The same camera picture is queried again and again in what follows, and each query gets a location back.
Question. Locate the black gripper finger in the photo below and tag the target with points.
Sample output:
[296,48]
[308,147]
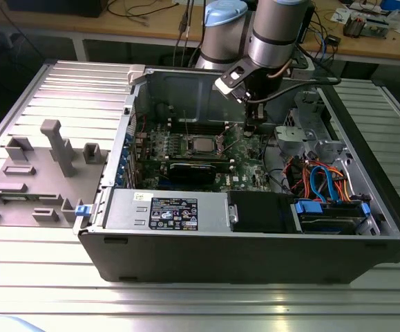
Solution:
[255,115]

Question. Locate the silver CPU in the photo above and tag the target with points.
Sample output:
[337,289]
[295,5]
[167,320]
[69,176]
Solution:
[203,145]

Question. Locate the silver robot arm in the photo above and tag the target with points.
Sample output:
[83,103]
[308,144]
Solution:
[275,34]

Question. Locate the black RAM slot row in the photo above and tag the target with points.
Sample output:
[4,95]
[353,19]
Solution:
[199,127]

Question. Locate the CPU socket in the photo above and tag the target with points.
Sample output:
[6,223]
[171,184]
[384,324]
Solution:
[187,145]

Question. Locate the blue expansion slot clips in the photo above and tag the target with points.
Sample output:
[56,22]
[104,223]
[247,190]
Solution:
[122,169]

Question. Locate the silver metal drive cage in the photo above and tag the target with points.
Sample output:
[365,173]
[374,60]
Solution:
[289,136]

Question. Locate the green motherboard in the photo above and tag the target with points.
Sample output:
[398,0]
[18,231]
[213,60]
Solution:
[244,162]

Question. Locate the small black box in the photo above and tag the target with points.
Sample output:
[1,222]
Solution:
[333,39]

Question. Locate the black graphics card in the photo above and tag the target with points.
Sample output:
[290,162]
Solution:
[192,173]

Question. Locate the white papers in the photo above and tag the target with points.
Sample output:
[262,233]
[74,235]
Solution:
[339,15]

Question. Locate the hard disk in blue carrier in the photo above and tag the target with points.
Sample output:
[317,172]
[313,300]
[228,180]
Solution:
[310,207]

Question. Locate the black heat sink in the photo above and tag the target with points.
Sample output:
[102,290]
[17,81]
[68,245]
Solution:
[353,27]

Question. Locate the grey case latch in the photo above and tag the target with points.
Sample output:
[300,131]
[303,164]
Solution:
[135,74]

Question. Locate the green circuit device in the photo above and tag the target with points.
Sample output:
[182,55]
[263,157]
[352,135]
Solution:
[376,27]

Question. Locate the black power supply label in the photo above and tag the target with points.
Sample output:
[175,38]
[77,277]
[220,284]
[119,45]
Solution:
[173,214]

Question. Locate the small white sticker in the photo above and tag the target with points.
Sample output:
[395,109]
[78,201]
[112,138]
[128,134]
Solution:
[139,196]

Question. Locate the black PC case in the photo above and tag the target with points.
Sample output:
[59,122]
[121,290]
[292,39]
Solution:
[220,256]

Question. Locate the wooden desk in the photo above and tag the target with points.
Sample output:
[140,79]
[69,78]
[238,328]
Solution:
[116,27]

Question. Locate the silver power supply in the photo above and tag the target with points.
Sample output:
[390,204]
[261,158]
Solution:
[127,211]

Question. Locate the blue case latch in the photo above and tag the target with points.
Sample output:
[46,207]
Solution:
[82,211]

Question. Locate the black monitor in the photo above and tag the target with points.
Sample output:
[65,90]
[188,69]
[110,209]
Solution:
[54,7]

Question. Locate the grey parts rack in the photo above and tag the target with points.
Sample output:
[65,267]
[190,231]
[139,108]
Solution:
[40,180]

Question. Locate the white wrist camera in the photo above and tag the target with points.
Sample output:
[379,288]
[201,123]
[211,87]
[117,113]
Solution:
[230,77]

